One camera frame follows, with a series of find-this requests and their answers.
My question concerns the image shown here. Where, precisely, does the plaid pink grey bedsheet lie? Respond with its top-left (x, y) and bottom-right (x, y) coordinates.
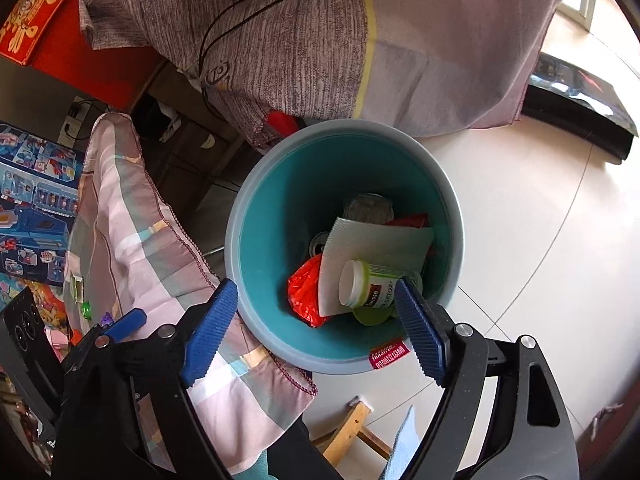
top-left (65, 111), bottom-right (319, 480)

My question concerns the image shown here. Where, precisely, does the red snack wrapper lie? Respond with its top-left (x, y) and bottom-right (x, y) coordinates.
top-left (287, 212), bottom-right (431, 329)

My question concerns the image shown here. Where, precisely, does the wooden stool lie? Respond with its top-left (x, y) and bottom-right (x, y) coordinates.
top-left (311, 396), bottom-right (397, 472)

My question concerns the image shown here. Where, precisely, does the black low stand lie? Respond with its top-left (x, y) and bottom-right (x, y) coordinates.
top-left (520, 51), bottom-right (640, 164)

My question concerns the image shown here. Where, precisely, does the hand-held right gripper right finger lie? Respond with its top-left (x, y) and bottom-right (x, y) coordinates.
top-left (392, 275), bottom-right (582, 480)

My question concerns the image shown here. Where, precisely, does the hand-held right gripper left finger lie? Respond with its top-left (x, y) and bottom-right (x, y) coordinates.
top-left (52, 277), bottom-right (241, 480)

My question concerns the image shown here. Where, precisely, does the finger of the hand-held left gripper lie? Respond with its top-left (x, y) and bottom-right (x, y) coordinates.
top-left (94, 308), bottom-right (149, 350)

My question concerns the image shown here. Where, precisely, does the blue toy set box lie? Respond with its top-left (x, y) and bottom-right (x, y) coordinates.
top-left (0, 121), bottom-right (90, 288)

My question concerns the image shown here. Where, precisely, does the grey mauve bed cover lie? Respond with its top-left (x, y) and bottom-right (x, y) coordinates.
top-left (78, 0), bottom-right (574, 155)

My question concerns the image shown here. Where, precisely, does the light blue cloth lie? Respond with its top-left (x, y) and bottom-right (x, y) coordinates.
top-left (381, 404), bottom-right (422, 480)

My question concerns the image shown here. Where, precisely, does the black cable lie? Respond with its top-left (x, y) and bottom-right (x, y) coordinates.
top-left (197, 0), bottom-right (382, 111)

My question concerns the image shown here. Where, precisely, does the red storage box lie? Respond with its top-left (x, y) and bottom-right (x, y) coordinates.
top-left (29, 0), bottom-right (169, 112)

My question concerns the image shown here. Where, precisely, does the blue teal trash bin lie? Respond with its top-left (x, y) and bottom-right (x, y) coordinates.
top-left (223, 119), bottom-right (467, 375)

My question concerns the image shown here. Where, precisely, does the white wall socket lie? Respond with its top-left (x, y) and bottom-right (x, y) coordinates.
top-left (56, 96), bottom-right (109, 150)

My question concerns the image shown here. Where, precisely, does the small red plastic item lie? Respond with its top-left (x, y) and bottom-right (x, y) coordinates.
top-left (264, 111), bottom-right (302, 137)

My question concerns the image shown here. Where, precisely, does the red box with gold print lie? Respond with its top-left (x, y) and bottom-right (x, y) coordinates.
top-left (0, 0), bottom-right (86, 67)

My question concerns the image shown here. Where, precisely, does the white paper sheet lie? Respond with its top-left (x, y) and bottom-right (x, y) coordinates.
top-left (319, 216), bottom-right (436, 319)

